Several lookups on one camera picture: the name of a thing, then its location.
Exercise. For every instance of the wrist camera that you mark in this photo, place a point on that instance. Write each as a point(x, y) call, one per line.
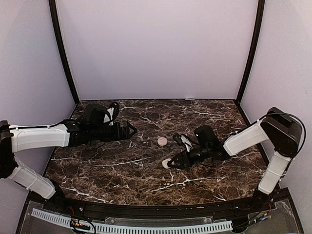
point(111, 113)
point(183, 140)

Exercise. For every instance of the pink earbud charging case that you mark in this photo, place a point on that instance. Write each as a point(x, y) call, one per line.
point(162, 141)

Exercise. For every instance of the white slotted cable duct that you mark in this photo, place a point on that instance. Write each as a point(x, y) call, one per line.
point(131, 226)

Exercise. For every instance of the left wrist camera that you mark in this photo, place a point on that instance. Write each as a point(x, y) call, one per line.
point(111, 113)

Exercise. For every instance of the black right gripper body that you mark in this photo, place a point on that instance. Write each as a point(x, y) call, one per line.
point(190, 161)

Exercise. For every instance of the white charging case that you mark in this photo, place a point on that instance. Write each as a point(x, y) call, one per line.
point(165, 163)

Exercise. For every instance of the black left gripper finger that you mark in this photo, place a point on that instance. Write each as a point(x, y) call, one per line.
point(130, 127)
point(128, 135)

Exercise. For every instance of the black left frame post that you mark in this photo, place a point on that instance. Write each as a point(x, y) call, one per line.
point(61, 50)

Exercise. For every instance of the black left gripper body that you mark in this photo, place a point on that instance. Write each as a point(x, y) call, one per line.
point(116, 135)

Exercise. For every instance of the black right frame post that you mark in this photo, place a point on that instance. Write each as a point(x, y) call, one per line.
point(252, 51)

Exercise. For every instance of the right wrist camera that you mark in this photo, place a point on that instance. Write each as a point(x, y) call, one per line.
point(183, 140)

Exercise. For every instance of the black front aluminium rail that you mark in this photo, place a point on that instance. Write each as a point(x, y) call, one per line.
point(236, 209)

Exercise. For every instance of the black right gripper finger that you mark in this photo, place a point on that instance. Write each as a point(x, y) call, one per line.
point(177, 159)
point(177, 166)

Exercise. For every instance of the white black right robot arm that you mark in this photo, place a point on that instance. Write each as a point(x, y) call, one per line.
point(286, 132)

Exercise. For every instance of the black frame post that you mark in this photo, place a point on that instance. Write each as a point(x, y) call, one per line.
point(252, 51)
point(61, 50)

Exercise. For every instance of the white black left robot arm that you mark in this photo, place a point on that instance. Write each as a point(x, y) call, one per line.
point(98, 123)

